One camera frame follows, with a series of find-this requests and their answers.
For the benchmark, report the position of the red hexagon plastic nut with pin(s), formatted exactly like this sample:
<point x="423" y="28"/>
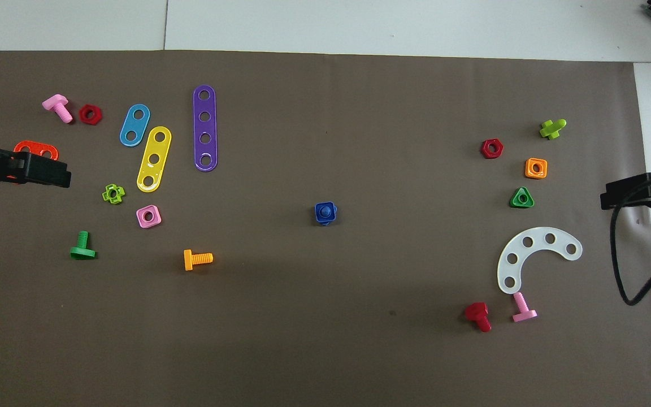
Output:
<point x="83" y="113"/>
<point x="485" y="148"/>

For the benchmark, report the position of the blue two-hole plastic strip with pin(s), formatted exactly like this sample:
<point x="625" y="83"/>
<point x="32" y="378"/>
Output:
<point x="135" y="125"/>

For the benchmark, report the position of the lime green cross nut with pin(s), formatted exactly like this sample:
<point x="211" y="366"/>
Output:
<point x="106" y="195"/>

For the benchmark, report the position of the blue square plastic nut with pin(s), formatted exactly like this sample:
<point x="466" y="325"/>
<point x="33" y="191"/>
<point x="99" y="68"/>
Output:
<point x="319" y="207"/>

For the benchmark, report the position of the orange three-hole angled plate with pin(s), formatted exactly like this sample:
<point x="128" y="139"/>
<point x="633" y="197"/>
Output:
<point x="34" y="146"/>

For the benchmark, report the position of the orange square plastic nut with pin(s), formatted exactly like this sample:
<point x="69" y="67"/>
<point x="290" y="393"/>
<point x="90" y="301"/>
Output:
<point x="529" y="168"/>

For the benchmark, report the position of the purple four-hole plastic strip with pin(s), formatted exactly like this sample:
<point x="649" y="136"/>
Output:
<point x="204" y="127"/>

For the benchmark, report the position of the blue plastic bolt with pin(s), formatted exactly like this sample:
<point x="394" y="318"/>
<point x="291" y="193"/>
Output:
<point x="326" y="213"/>

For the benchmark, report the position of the lime green plastic bolt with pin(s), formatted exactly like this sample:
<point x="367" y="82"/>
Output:
<point x="551" y="130"/>

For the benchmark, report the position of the yellow three-hole plastic strip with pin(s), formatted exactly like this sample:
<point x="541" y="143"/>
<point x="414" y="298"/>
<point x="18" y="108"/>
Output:
<point x="157" y="148"/>

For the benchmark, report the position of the orange plastic bolt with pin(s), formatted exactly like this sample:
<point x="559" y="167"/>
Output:
<point x="190" y="260"/>

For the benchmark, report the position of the white curved five-hole strip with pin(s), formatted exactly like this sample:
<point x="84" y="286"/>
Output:
<point x="539" y="237"/>

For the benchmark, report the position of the green triangle plastic nut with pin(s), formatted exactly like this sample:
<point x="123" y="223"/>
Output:
<point x="515" y="202"/>

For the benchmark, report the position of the pink plastic bolt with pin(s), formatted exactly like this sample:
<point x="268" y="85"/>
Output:
<point x="57" y="104"/>
<point x="523" y="314"/>

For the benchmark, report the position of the red plastic bolt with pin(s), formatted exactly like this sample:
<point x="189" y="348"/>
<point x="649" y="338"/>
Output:
<point x="477" y="311"/>

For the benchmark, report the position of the pink square plastic nut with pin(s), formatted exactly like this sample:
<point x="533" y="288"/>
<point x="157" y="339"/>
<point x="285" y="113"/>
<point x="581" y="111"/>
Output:
<point x="140" y="218"/>

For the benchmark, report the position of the brown table mat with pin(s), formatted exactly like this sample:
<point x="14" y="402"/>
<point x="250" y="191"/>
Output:
<point x="325" y="339"/>

